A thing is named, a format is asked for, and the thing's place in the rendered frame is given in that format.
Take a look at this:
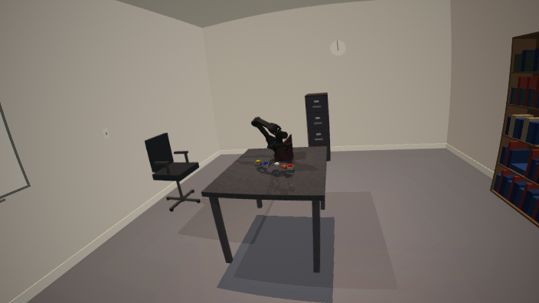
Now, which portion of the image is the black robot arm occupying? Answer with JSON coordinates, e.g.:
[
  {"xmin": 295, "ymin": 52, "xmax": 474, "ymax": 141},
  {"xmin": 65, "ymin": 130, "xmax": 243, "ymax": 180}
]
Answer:
[{"xmin": 251, "ymin": 116, "xmax": 288, "ymax": 150}]

